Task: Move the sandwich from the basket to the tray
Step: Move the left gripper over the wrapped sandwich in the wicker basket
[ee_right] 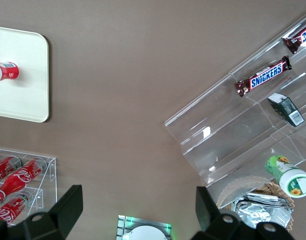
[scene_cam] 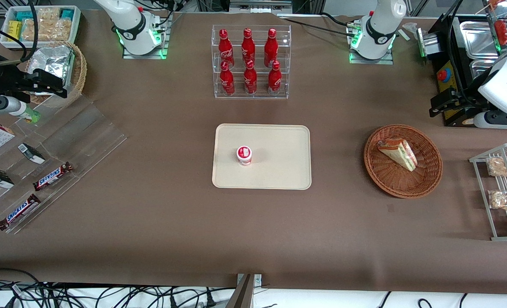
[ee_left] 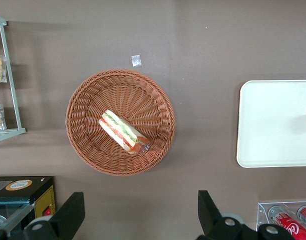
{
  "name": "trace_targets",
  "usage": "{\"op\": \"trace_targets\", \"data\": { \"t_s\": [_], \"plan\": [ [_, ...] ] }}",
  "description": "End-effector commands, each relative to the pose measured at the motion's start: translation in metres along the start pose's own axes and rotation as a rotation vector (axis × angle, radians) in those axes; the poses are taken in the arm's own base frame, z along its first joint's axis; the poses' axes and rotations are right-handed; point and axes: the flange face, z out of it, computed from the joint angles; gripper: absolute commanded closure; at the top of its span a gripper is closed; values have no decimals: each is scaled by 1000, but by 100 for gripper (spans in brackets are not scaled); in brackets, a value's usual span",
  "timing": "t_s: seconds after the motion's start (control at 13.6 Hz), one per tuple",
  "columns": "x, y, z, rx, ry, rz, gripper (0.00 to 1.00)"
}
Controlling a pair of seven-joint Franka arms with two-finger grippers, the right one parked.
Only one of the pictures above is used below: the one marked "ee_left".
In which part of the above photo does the clear acrylic bottle rack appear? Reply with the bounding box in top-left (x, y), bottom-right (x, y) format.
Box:
top-left (256, 201), bottom-right (306, 240)

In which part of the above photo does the sandwich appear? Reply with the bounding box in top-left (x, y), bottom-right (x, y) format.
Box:
top-left (98, 109), bottom-right (151, 155)

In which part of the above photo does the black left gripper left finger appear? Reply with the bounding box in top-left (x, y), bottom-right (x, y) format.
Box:
top-left (22, 191), bottom-right (85, 240)

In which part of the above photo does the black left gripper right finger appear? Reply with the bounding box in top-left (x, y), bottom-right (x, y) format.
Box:
top-left (197, 190), bottom-right (297, 240)

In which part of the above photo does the black food warmer cabinet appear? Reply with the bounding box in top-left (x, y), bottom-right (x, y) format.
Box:
top-left (0, 176), bottom-right (56, 236)

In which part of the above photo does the grey metal wire rack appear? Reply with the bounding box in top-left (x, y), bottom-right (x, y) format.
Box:
top-left (0, 13), bottom-right (27, 145)

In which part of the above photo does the brown wicker basket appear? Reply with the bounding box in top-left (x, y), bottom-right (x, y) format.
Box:
top-left (65, 68), bottom-right (176, 177)

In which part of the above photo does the cream plastic tray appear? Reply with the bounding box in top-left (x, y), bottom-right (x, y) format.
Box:
top-left (236, 79), bottom-right (306, 169)

